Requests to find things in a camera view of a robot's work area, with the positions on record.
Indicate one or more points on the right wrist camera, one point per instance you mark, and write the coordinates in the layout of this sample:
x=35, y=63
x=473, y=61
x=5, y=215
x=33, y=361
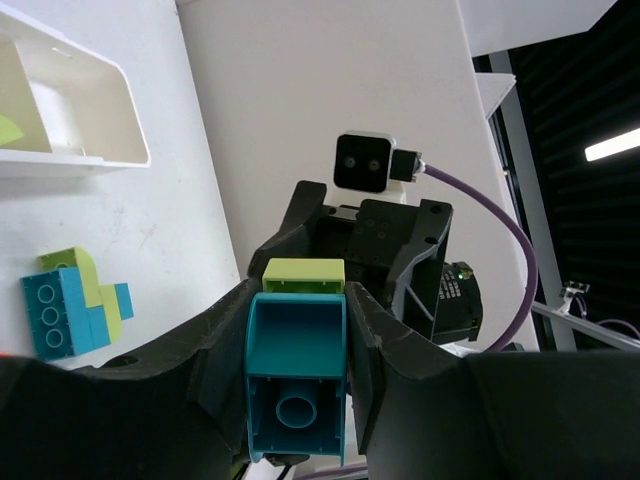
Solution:
x=372, y=166

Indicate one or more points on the teal frog lego brick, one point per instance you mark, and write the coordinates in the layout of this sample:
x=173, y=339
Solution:
x=295, y=374

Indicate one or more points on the lime green curved lego brick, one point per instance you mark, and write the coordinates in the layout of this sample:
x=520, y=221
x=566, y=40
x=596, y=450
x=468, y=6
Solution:
x=9, y=131

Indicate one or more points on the lime green stepped lego brick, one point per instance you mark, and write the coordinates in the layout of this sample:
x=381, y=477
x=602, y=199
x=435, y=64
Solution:
x=96, y=295

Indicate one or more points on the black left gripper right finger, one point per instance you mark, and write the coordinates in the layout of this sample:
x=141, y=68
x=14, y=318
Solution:
x=423, y=413

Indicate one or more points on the white divided plastic tray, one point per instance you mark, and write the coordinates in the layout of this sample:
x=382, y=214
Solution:
x=73, y=107

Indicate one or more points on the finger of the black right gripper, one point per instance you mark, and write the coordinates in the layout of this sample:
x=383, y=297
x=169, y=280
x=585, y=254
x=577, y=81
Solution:
x=293, y=238

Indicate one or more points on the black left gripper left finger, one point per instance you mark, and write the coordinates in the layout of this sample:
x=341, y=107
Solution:
x=173, y=408

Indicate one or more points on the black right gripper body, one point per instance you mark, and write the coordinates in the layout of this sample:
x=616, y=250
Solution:
x=395, y=251

